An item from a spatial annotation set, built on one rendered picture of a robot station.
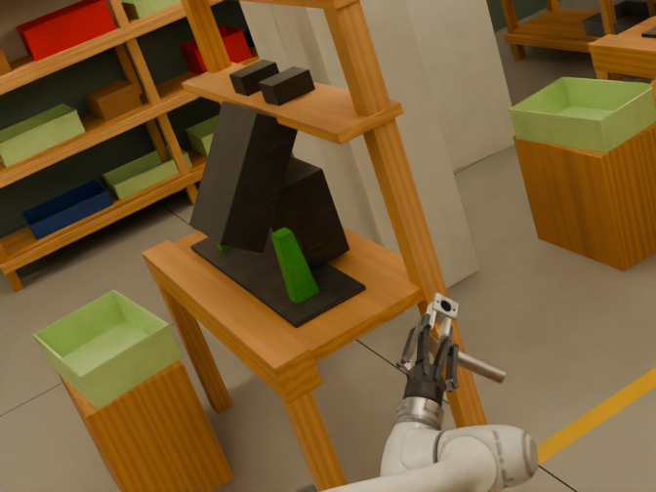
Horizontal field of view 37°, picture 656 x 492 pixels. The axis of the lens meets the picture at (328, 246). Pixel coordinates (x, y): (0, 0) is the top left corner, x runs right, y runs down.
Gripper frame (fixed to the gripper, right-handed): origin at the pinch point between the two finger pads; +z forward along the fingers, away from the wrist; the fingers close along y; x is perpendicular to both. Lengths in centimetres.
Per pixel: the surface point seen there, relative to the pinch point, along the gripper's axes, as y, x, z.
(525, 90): -182, 296, 466
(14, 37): 169, 430, 389
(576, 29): -197, 259, 514
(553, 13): -196, 293, 569
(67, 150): 98, 430, 319
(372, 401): -83, 217, 109
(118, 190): 53, 458, 327
